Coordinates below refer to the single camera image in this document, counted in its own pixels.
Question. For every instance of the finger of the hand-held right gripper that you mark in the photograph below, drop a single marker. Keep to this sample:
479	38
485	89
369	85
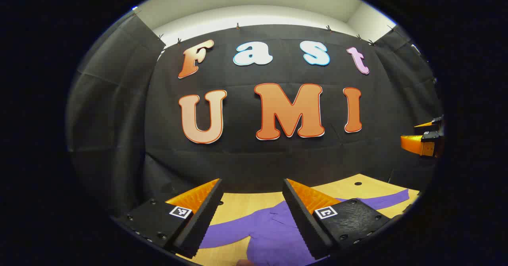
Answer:
412	143
436	120

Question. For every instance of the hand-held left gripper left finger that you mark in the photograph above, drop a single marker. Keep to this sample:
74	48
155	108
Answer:
202	222

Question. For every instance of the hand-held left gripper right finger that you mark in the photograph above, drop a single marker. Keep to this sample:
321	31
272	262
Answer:
303	222

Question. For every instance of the purple shirt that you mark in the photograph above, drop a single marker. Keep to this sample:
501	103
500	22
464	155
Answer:
274	234

